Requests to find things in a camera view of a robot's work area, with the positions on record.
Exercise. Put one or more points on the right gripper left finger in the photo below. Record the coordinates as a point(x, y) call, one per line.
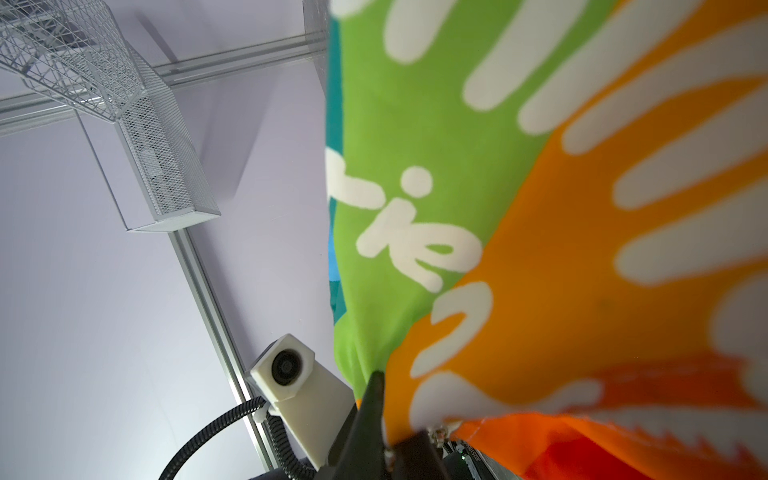
point(362, 457)

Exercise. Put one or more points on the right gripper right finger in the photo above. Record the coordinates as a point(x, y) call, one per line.
point(418, 459)

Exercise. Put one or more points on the rainbow red kids jacket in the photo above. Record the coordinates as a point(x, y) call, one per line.
point(549, 228)

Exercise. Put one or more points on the small white mesh basket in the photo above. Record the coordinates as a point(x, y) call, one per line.
point(162, 157)

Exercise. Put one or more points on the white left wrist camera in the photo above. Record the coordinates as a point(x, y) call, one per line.
point(311, 401)

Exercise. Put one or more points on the long white wire basket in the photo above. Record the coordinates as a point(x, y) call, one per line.
point(72, 52)

